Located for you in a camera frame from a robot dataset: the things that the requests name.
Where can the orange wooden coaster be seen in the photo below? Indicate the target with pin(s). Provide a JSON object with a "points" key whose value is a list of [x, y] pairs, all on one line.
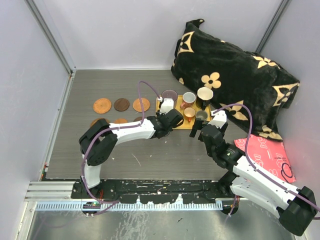
{"points": [[120, 121]]}

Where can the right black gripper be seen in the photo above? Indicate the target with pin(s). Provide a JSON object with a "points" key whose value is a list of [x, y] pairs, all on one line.
{"points": [[195, 127]]}

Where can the white cable duct rail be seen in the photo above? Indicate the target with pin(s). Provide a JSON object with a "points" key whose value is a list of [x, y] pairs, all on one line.
{"points": [[92, 206]]}

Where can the orange cork coaster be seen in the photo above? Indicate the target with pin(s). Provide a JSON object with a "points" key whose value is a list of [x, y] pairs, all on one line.
{"points": [[102, 105]]}

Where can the small orange cup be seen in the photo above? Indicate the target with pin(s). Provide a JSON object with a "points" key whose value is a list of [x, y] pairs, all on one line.
{"points": [[189, 114]]}

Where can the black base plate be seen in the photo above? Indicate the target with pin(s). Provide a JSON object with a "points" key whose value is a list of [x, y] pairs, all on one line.
{"points": [[129, 191]]}

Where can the small grey cup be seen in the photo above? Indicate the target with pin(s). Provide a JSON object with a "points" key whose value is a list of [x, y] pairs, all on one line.
{"points": [[202, 115]]}

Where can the dark brown wooden coaster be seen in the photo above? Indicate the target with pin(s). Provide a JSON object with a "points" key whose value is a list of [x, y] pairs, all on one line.
{"points": [[121, 104]]}

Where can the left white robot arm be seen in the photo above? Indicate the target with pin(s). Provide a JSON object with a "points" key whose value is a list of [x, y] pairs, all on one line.
{"points": [[98, 142]]}

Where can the purple transparent cup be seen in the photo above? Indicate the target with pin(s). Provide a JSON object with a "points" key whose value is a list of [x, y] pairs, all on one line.
{"points": [[169, 94]]}

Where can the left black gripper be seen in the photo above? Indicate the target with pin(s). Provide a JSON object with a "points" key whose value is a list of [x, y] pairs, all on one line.
{"points": [[161, 113]]}

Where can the black cup cream inside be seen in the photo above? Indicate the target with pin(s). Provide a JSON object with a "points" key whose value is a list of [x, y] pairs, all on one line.
{"points": [[204, 96]]}

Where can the light woven coaster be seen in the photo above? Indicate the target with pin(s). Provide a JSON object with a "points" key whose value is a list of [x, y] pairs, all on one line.
{"points": [[140, 104]]}

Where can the red patterned bag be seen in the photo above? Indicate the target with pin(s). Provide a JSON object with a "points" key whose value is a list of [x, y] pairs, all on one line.
{"points": [[271, 155]]}

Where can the black floral pillow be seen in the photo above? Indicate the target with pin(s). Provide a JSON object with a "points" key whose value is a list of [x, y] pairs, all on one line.
{"points": [[251, 87]]}

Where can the pink mug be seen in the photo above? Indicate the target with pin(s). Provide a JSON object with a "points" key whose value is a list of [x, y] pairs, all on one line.
{"points": [[188, 99]]}

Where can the grooved wooden coaster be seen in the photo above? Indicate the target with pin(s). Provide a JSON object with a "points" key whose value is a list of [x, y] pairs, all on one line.
{"points": [[97, 119]]}

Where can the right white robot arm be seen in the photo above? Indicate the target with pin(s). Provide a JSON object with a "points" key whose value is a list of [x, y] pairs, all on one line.
{"points": [[294, 207]]}

